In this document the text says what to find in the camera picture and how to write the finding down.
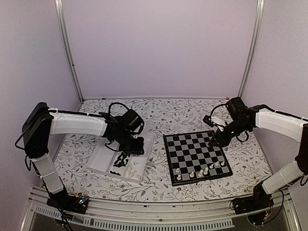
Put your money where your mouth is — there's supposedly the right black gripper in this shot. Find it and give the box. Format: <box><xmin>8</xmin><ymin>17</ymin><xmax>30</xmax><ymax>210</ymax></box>
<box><xmin>209</xmin><ymin>118</ymin><xmax>251</xmax><ymax>147</ymax></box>

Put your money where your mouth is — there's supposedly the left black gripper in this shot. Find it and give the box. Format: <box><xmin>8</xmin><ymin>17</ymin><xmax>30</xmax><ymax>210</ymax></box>
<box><xmin>117</xmin><ymin>130</ymin><xmax>144</xmax><ymax>155</ymax></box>

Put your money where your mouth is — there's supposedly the white bishop piece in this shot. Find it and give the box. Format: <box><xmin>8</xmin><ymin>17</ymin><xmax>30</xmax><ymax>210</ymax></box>
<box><xmin>198</xmin><ymin>169</ymin><xmax>203</xmax><ymax>178</ymax></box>

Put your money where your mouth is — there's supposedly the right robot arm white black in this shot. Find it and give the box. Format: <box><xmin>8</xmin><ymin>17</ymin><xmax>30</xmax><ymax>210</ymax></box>
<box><xmin>203</xmin><ymin>97</ymin><xmax>308</xmax><ymax>210</ymax></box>

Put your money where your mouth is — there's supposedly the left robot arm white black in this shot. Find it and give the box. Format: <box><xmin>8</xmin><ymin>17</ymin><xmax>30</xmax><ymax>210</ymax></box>
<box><xmin>14</xmin><ymin>102</ymin><xmax>144</xmax><ymax>209</ymax></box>

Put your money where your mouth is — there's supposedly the pile of black chess pieces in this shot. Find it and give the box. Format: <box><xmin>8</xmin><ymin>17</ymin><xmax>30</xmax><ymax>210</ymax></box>
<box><xmin>109</xmin><ymin>152</ymin><xmax>130</xmax><ymax>176</ymax></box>

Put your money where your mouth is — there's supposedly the pile of white chess pieces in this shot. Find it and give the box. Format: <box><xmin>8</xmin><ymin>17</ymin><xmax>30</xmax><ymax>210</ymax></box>
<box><xmin>125</xmin><ymin>161</ymin><xmax>143</xmax><ymax>180</ymax></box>

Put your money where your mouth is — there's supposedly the black grey chessboard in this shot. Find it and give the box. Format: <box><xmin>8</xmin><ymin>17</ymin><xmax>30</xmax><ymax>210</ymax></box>
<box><xmin>163</xmin><ymin>130</ymin><xmax>233</xmax><ymax>187</ymax></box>

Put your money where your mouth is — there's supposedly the clear plastic piece tray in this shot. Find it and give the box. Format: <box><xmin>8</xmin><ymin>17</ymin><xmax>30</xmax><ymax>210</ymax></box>
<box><xmin>86</xmin><ymin>133</ymin><xmax>154</xmax><ymax>183</ymax></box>

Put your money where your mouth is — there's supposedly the floral patterned table mat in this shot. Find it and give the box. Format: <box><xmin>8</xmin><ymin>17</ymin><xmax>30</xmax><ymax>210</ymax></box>
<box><xmin>54</xmin><ymin>99</ymin><xmax>271</xmax><ymax>202</ymax></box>

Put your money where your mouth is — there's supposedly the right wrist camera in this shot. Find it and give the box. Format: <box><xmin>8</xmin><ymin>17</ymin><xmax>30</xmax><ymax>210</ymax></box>
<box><xmin>203</xmin><ymin>115</ymin><xmax>227</xmax><ymax>128</ymax></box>

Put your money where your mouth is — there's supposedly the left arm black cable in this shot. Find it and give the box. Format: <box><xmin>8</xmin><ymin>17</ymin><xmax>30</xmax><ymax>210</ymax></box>
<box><xmin>108</xmin><ymin>102</ymin><xmax>130</xmax><ymax>118</ymax></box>

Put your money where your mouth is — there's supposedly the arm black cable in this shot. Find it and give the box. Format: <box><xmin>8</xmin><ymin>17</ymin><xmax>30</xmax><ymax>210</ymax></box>
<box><xmin>108</xmin><ymin>102</ymin><xmax>130</xmax><ymax>118</ymax></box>
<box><xmin>209</xmin><ymin>103</ymin><xmax>229</xmax><ymax>118</ymax></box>

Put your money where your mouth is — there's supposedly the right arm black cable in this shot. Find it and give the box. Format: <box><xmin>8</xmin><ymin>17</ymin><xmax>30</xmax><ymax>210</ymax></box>
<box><xmin>209</xmin><ymin>103</ymin><xmax>229</xmax><ymax>118</ymax></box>

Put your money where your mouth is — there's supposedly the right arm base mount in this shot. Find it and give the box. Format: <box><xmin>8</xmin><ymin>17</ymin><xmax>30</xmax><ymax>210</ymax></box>
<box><xmin>231</xmin><ymin>190</ymin><xmax>274</xmax><ymax>226</ymax></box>

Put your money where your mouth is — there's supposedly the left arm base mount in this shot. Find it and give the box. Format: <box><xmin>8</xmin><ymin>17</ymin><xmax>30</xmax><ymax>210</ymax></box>
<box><xmin>47</xmin><ymin>191</ymin><xmax>89</xmax><ymax>214</ymax></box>

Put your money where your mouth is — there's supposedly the front aluminium rail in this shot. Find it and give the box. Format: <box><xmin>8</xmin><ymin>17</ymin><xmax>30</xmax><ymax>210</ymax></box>
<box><xmin>21</xmin><ymin>187</ymin><xmax>302</xmax><ymax>231</ymax></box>

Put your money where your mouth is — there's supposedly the left aluminium frame post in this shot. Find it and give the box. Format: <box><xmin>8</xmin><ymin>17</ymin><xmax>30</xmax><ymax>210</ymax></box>
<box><xmin>54</xmin><ymin>0</ymin><xmax>84</xmax><ymax>103</ymax></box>

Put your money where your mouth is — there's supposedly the aluminium frame post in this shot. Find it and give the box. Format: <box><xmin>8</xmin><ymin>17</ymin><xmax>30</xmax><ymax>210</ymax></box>
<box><xmin>54</xmin><ymin>0</ymin><xmax>84</xmax><ymax>103</ymax></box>
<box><xmin>237</xmin><ymin>0</ymin><xmax>265</xmax><ymax>98</ymax></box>

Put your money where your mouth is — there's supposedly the right aluminium frame post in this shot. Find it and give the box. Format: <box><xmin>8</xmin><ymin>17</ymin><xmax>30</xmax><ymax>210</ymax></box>
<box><xmin>237</xmin><ymin>0</ymin><xmax>265</xmax><ymax>98</ymax></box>

